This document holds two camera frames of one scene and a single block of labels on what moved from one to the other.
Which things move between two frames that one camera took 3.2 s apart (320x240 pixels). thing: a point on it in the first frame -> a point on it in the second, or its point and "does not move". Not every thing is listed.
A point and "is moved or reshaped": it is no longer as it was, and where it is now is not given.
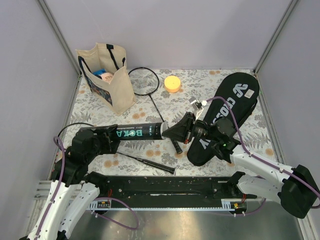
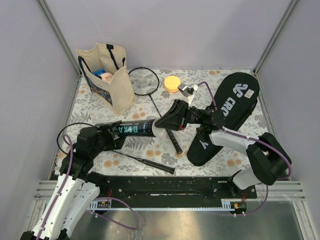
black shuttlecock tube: x=145 y=131 is moved or reshaped
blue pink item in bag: x=106 y=76 does not move
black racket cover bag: x=227 y=114 does not move
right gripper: x=183 y=131 -> x=177 y=117
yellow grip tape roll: x=172 y=84 does not move
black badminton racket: x=145 y=81 does not move
